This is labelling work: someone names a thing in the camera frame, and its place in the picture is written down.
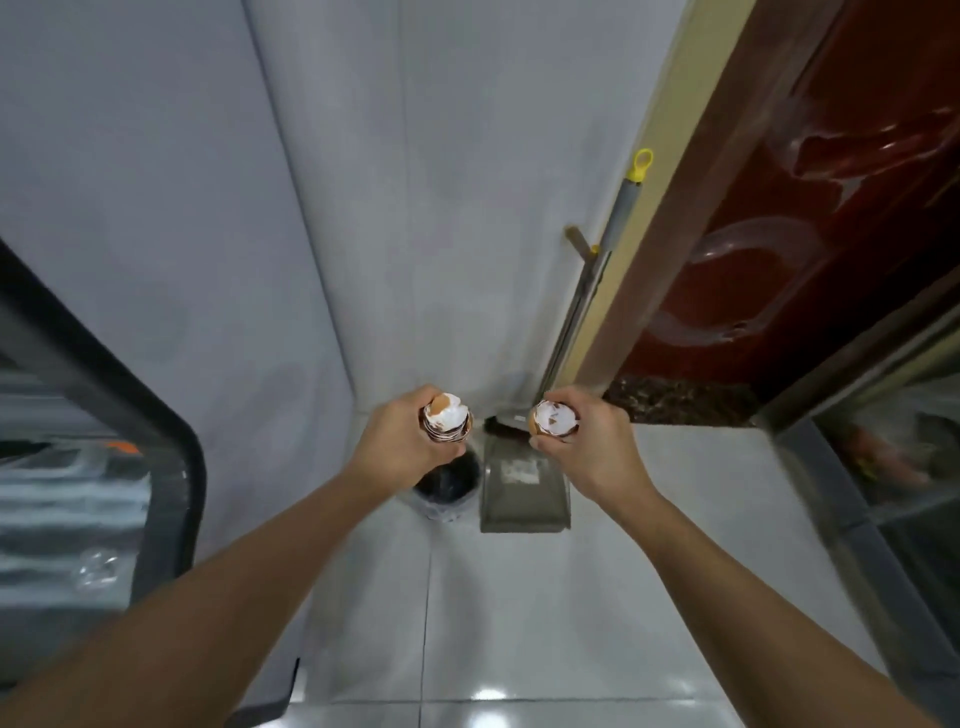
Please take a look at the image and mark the person's left hand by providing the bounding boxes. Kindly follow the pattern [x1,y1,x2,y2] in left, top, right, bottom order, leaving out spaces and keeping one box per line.
[348,384,474,498]

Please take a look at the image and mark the person's right hand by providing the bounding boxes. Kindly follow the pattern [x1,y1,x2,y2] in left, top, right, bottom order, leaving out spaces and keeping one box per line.
[528,385,655,513]

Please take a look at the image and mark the brown eggshell half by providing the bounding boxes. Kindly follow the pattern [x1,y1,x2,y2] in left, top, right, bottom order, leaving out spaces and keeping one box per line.
[527,399,581,440]

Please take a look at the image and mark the stack of brown eggshells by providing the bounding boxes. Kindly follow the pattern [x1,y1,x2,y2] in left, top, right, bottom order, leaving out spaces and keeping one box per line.
[418,392,474,444]

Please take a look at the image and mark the person's left forearm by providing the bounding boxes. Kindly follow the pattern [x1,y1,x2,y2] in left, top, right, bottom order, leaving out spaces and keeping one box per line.
[0,465,395,728]

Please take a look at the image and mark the person's right forearm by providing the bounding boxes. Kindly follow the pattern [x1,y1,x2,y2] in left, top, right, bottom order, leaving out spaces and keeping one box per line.
[611,486,942,728]

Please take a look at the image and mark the black trash bin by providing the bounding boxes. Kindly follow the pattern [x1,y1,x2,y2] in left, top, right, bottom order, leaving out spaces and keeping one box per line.
[411,444,483,524]

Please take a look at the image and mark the grey dustpan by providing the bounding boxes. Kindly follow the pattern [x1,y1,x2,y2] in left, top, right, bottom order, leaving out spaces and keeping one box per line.
[480,417,573,534]

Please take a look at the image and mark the glass-front cabinet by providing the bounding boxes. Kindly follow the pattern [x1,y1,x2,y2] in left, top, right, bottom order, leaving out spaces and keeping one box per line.
[753,266,960,725]

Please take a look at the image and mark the dark red door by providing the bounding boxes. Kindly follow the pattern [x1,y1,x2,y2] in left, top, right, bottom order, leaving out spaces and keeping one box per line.
[616,0,960,406]

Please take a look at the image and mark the black-framed glass door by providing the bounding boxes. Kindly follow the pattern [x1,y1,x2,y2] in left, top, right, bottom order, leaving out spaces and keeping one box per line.
[0,238,301,728]

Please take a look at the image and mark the broom with yellow-tipped handle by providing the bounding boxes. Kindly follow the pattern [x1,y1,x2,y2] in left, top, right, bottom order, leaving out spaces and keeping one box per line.
[483,147,655,438]

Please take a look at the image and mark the brown door frame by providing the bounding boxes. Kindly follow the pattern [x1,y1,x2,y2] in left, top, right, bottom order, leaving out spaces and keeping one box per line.
[556,0,845,393]

